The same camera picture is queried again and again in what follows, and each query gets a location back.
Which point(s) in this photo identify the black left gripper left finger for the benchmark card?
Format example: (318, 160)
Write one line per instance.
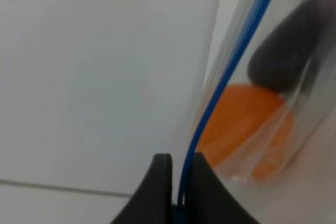
(152, 201)

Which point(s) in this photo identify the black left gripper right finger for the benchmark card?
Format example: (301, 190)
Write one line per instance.
(208, 201)

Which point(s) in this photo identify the clear zip file bag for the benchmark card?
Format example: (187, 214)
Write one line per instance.
(303, 191)

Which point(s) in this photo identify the orange fruit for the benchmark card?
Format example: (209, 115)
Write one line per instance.
(246, 136)

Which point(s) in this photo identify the purple eggplant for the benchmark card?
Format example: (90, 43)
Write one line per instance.
(280, 59)

